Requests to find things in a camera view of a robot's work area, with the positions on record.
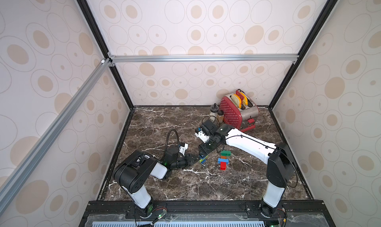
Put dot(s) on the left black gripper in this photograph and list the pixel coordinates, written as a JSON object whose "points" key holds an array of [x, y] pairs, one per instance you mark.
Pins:
{"points": [[188, 160]]}

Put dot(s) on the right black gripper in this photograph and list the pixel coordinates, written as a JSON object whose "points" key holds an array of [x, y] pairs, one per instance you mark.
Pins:
{"points": [[204, 149]]}

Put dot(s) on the light blue 2x4 lego brick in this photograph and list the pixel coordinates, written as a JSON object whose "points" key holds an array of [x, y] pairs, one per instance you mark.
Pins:
{"points": [[223, 161]]}

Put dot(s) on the red 2x2 lego brick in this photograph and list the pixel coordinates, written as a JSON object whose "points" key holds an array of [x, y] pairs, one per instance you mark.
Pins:
{"points": [[223, 166]]}

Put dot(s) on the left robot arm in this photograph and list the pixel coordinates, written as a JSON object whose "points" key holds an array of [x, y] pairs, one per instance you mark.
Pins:
{"points": [[132, 173]]}

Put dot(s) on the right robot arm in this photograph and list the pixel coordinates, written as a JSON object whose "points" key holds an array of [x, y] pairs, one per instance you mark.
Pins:
{"points": [[279, 160]]}

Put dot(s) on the brown spice jar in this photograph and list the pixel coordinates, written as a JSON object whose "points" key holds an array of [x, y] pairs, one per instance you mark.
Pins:
{"points": [[220, 115]]}

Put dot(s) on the glass jar with black lid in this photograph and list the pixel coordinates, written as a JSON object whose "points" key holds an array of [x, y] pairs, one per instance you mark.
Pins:
{"points": [[213, 111]]}

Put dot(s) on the red polka dot toaster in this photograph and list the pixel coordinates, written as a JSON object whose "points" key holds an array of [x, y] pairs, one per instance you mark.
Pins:
{"points": [[243, 119]]}

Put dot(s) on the toy bread slice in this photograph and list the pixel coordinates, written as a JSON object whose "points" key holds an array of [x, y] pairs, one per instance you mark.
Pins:
{"points": [[236, 100]]}

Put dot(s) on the yellow toy slice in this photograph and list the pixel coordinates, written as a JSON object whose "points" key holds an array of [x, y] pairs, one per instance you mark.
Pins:
{"points": [[242, 97]]}

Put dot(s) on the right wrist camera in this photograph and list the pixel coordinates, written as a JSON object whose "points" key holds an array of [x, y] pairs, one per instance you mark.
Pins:
{"points": [[199, 133]]}

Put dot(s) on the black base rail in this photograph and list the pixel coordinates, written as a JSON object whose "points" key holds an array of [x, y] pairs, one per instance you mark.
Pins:
{"points": [[294, 213]]}

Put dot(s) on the horizontal aluminium rail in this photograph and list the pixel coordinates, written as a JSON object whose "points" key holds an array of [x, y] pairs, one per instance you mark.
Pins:
{"points": [[202, 58]]}

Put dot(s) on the left diagonal aluminium rail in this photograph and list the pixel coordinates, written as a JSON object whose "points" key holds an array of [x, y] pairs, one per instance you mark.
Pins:
{"points": [[31, 161]]}

